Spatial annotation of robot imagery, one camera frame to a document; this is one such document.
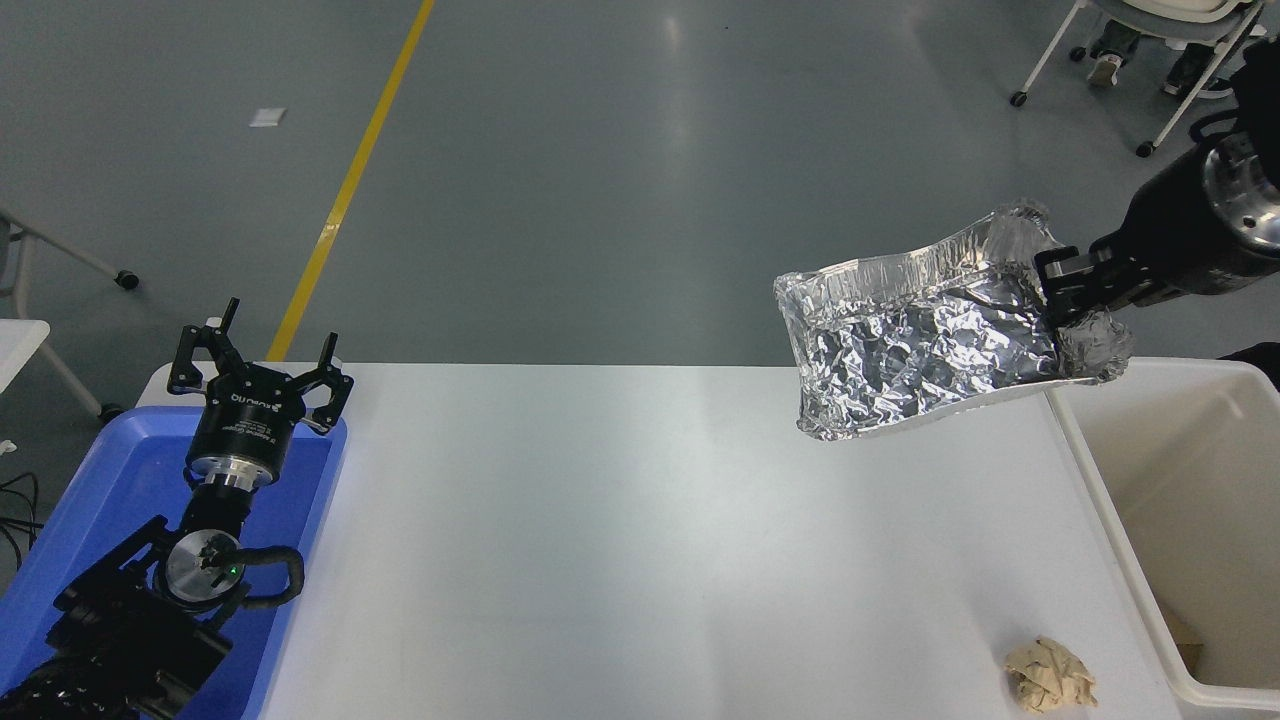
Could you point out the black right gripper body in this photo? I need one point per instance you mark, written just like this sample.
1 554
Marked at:
1180 235

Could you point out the small white table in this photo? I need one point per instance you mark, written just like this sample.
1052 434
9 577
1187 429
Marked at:
20 345

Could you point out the person's foot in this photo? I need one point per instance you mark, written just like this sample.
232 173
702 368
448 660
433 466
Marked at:
1188 72
1105 65

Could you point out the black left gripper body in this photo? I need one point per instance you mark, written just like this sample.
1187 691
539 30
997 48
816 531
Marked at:
245 425

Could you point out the white wheeled chair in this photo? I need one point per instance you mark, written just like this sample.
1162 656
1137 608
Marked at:
1195 20

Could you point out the white frame with caster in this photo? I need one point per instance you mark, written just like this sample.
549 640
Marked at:
70 252

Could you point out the blue plastic tray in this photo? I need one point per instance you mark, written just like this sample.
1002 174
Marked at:
120 470

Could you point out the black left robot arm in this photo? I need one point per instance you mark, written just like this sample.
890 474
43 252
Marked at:
120 630

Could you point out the foil plate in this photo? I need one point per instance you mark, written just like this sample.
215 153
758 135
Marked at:
920 350

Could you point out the crumpled tan paper ball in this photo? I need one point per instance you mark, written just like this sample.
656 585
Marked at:
1050 678

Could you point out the black bulky object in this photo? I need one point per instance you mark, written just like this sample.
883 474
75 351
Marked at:
1262 362

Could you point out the white paper scrap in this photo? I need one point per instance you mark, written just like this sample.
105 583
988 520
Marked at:
268 116

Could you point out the large pale plastic bin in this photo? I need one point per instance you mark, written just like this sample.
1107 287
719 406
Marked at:
1170 480

